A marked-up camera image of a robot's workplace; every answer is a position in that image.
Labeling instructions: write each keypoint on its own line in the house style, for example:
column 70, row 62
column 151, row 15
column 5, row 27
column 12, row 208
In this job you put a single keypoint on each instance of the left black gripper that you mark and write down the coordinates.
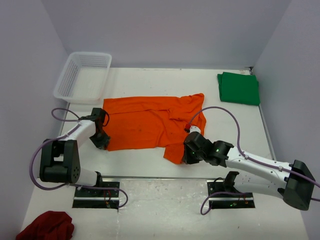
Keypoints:
column 103, row 143

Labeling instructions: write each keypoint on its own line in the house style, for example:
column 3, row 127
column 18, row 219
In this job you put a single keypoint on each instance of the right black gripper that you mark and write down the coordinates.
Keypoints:
column 187, row 158

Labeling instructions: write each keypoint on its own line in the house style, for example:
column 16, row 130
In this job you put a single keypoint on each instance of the orange t shirt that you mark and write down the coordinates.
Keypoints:
column 147, row 122

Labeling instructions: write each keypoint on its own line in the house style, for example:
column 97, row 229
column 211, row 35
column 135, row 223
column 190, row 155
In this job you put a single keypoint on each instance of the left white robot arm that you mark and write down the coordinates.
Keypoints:
column 60, row 159

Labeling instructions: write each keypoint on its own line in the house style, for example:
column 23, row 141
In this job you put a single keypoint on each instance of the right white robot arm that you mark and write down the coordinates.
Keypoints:
column 291, row 182

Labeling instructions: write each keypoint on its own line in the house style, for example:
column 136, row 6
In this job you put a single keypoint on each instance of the white plastic mesh basket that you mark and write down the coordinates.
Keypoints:
column 83, row 78

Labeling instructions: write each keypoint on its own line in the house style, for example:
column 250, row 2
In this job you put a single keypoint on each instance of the folded green t shirt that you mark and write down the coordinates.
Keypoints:
column 238, row 88

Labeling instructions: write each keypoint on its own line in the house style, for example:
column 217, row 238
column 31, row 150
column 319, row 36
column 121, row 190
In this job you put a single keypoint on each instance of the crumpled dark red t shirt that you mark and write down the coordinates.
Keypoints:
column 50, row 225

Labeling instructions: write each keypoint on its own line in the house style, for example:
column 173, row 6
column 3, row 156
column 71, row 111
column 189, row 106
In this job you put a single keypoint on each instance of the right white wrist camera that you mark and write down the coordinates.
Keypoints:
column 194, row 128

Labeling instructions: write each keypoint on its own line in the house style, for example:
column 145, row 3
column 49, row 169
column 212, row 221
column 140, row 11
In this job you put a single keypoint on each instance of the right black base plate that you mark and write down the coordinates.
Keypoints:
column 231, row 200

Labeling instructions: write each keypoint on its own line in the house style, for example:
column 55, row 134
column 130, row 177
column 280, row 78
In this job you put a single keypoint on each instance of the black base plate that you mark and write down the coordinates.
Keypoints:
column 96, row 199
column 231, row 200

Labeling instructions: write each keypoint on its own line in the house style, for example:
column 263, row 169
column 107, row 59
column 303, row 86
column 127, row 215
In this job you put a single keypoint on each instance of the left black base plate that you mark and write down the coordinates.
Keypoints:
column 96, row 199

